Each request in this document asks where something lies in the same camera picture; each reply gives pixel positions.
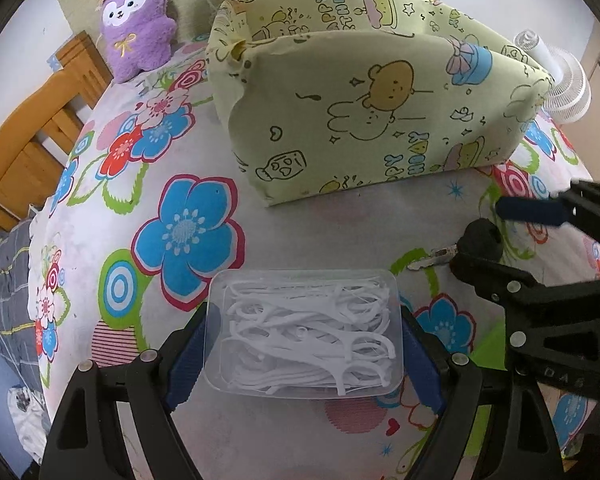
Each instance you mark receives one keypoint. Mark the floral tablecloth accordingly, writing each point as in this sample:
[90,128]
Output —
[180,230]

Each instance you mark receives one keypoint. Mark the black headed key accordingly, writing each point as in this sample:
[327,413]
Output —
[480,237]

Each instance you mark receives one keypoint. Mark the wooden chair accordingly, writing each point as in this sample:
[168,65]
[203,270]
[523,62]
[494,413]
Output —
[25,150]

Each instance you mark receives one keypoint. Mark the clear box of floss picks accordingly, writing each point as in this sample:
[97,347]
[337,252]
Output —
[305,335]

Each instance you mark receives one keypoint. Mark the small white fan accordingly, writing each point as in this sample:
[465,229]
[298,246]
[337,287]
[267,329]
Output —
[565,90]

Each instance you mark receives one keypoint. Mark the white patterned cloth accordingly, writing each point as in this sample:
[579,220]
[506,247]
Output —
[27,420]

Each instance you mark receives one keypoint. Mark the cartoon printed fabric storage box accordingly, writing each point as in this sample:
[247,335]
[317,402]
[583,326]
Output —
[380,110]

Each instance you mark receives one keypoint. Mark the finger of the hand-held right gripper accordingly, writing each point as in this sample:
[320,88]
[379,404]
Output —
[530,211]
[530,290]

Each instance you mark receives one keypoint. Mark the purple plush toy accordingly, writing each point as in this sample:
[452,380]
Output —
[135,20]

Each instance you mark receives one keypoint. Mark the grey checked blanket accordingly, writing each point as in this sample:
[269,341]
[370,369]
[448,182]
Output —
[5,285]

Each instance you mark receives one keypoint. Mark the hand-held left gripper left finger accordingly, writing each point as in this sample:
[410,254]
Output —
[185,370]

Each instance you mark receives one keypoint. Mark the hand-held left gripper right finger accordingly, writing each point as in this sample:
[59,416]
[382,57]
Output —
[420,367]

